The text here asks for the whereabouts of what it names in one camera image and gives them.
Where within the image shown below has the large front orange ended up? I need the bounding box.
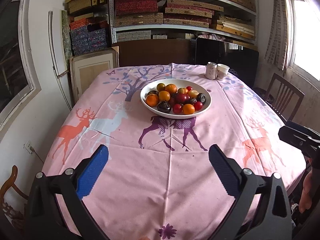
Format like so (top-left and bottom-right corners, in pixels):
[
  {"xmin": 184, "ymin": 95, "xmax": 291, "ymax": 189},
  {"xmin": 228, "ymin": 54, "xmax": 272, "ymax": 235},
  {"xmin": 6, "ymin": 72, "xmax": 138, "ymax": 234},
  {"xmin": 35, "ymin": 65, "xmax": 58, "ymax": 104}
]
[{"xmin": 145, "ymin": 94, "xmax": 159, "ymax": 107}]

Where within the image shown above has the white oval plate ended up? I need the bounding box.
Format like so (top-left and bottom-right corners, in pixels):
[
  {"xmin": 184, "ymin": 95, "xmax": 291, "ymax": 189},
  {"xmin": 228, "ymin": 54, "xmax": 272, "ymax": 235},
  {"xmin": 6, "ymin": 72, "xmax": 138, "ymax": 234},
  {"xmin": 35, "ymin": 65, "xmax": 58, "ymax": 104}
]
[{"xmin": 140, "ymin": 79, "xmax": 212, "ymax": 120}]

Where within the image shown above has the metal shelf with boxes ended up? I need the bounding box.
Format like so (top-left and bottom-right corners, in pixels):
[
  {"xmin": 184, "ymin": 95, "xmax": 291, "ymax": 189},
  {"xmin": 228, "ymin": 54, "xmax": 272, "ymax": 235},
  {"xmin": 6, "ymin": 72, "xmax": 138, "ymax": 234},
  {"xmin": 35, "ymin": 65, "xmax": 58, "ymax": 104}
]
[{"xmin": 65, "ymin": 0, "xmax": 258, "ymax": 49}]

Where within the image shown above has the framed picture beige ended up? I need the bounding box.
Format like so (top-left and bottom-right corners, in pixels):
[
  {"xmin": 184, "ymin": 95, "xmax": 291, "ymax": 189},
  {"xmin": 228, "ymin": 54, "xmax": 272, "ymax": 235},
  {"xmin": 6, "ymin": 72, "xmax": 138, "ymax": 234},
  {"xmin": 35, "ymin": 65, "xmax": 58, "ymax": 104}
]
[{"xmin": 69, "ymin": 46, "xmax": 119, "ymax": 102}]

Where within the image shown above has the yellow orange fruit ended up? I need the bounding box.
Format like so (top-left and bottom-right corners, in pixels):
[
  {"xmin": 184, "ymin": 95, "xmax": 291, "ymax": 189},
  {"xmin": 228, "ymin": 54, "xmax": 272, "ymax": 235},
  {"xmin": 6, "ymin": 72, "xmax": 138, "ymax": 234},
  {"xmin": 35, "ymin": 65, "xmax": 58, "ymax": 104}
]
[{"xmin": 158, "ymin": 90, "xmax": 171, "ymax": 102}]

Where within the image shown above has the wooden chair right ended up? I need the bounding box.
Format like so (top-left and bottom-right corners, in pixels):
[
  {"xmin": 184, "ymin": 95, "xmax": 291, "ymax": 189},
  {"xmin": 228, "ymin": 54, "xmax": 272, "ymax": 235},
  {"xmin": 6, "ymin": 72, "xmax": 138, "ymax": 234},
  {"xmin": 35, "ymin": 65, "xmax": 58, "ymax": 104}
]
[{"xmin": 263, "ymin": 73, "xmax": 305, "ymax": 122}]

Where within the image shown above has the right hand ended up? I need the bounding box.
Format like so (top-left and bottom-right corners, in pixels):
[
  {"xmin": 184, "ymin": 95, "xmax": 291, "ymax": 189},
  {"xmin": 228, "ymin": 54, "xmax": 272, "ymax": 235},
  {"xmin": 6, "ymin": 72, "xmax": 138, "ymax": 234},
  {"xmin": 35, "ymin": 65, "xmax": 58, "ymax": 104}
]
[{"xmin": 299, "ymin": 171, "xmax": 312, "ymax": 213}]

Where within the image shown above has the pink deer tablecloth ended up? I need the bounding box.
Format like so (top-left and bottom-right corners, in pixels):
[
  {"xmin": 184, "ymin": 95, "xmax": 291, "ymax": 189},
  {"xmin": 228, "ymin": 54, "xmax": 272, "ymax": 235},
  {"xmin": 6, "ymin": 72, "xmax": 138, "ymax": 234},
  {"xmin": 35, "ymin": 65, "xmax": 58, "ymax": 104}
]
[{"xmin": 43, "ymin": 63, "xmax": 306, "ymax": 239}]

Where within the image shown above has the dark wooden cabinet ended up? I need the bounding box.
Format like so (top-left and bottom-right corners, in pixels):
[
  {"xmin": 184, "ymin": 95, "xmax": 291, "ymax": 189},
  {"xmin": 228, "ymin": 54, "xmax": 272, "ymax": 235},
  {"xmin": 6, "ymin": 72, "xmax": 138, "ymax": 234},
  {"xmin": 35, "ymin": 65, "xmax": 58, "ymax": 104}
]
[{"xmin": 113, "ymin": 39, "xmax": 196, "ymax": 67}]

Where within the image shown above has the large red plum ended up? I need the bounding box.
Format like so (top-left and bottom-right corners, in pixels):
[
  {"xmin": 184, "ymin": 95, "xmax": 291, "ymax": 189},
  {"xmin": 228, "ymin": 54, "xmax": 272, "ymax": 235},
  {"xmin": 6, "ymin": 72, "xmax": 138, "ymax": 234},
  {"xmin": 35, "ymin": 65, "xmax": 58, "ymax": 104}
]
[{"xmin": 175, "ymin": 93, "xmax": 189, "ymax": 104}]

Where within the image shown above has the white paper cup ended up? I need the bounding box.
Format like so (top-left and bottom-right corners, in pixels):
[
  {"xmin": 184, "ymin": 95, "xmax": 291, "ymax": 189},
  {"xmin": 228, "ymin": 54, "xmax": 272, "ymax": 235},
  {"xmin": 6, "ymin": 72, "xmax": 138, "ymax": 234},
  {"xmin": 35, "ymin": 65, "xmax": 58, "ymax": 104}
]
[{"xmin": 216, "ymin": 63, "xmax": 230, "ymax": 80}]

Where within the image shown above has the white beverage can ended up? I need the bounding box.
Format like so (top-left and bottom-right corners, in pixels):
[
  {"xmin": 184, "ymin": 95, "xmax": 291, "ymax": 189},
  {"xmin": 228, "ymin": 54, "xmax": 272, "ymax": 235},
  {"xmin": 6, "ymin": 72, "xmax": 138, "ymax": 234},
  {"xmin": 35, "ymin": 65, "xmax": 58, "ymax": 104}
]
[{"xmin": 205, "ymin": 62, "xmax": 217, "ymax": 80}]

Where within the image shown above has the window curtain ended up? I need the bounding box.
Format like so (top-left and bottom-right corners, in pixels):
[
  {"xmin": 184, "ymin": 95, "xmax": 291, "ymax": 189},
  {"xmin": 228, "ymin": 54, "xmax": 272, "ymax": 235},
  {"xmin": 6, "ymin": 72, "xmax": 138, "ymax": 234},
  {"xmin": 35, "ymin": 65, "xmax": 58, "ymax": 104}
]
[{"xmin": 265, "ymin": 0, "xmax": 289, "ymax": 71}]

